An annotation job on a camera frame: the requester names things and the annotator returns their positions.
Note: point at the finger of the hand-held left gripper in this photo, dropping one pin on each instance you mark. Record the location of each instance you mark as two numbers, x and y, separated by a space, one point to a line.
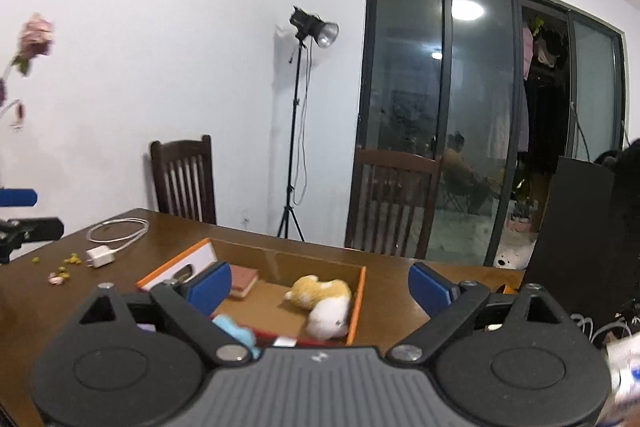
35 229
17 198

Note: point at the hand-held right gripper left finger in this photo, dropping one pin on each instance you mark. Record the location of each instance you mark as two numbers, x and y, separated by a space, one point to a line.
212 288

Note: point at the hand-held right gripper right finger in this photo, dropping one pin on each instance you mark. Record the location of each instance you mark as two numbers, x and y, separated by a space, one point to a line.
427 289

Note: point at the light blue plush toy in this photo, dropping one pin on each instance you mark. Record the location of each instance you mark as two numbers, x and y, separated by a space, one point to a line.
235 327

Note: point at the red cardboard box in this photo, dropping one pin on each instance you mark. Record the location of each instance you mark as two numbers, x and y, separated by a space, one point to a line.
270 307

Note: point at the colourful cloths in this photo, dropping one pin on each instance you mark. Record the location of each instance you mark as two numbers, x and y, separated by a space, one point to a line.
325 292

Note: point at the purple soft cloth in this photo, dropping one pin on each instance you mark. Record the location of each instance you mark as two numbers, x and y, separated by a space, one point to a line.
145 328

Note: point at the scattered yellow flower petals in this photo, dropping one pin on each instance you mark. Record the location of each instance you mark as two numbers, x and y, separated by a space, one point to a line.
72 259

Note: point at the pink fallen flower bud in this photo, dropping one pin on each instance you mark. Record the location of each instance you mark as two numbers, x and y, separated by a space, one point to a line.
56 278

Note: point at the white charger plug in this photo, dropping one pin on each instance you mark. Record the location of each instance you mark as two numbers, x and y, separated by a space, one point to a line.
99 256

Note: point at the potted plant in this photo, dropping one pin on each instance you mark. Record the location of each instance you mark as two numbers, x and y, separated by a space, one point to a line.
520 219

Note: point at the brown wooden chair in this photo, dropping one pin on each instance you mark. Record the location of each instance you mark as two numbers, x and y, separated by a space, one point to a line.
395 162

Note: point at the dark wooden slatted chair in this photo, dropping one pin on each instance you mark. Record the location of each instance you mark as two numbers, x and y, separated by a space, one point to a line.
182 147

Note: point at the black paper bag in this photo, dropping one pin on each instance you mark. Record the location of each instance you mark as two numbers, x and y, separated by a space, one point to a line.
575 217

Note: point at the pink artificial flowers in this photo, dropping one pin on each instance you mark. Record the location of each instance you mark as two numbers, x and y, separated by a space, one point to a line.
36 34

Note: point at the white and blue packet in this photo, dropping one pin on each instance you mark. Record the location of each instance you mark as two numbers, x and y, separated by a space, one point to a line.
625 372

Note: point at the dark framed sliding glass door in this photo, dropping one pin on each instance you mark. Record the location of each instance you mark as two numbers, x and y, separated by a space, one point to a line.
405 57

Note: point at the hanging pink garment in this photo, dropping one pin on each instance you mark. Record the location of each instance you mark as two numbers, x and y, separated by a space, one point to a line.
527 52

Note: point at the hanging dark clothes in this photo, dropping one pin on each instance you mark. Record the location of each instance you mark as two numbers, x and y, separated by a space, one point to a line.
550 44

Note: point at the studio light on stand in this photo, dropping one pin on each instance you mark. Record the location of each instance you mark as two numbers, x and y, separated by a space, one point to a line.
305 23

